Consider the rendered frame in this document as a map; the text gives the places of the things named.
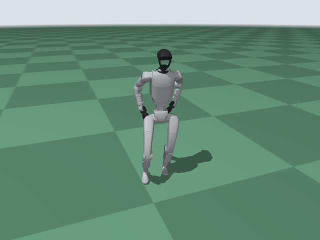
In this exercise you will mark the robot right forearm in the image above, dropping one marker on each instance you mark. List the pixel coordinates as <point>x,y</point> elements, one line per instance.
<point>139,99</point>

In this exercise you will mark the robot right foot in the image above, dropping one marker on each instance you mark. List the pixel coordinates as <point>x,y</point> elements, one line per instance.
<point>145,176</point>

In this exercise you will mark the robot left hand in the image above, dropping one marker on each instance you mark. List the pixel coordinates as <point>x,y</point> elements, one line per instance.
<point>170,106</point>

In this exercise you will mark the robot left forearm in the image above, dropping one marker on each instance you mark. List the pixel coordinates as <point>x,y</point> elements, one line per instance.
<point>176,95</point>

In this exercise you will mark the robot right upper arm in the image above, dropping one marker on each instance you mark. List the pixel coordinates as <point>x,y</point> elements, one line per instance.
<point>144,78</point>

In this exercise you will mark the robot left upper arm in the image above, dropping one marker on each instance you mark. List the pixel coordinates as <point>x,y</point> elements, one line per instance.
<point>178,79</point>

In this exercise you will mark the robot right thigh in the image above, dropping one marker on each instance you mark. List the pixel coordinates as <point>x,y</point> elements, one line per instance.
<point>148,131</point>

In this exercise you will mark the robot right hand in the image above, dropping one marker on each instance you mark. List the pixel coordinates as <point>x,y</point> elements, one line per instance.
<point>144,113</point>

